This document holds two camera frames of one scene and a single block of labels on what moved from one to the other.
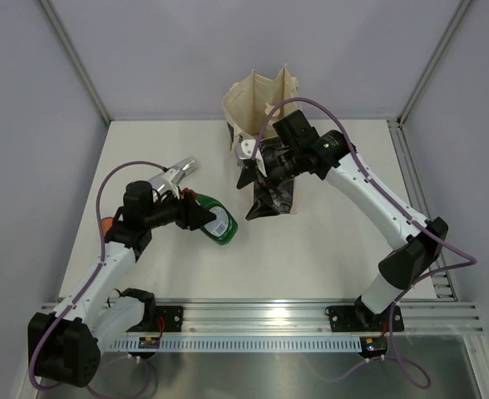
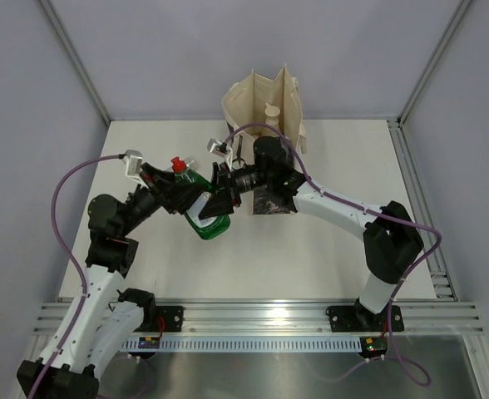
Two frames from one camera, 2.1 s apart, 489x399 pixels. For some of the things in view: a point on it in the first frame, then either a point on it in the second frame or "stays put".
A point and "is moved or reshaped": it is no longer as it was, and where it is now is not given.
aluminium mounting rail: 251,318 stays put
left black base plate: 167,319 stays put
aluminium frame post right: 431,62 stays put
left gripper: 190,215 -> 167,188
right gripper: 261,209 -> 223,199
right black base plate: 362,317 stays put
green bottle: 224,228 is moved or reshaped
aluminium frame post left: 76,56 stays put
